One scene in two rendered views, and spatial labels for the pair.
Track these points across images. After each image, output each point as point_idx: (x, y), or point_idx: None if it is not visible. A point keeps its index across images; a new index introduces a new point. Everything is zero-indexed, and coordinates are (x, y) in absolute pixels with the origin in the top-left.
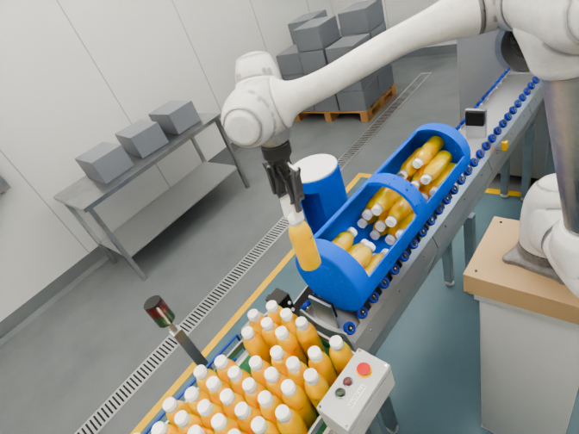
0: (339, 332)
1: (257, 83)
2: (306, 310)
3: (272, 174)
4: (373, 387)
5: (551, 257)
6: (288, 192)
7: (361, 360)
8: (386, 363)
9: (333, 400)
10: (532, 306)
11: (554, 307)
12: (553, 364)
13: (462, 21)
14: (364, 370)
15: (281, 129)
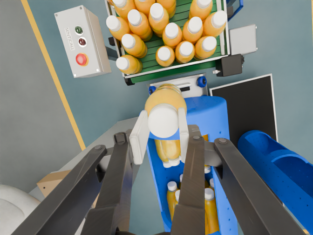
0: (157, 82)
1: None
2: (198, 79)
3: (200, 230)
4: (68, 54)
5: (18, 210)
6: (125, 162)
7: (90, 64)
8: (76, 76)
9: (78, 20)
10: (69, 171)
11: (56, 176)
12: (89, 150)
13: None
14: (78, 58)
15: None
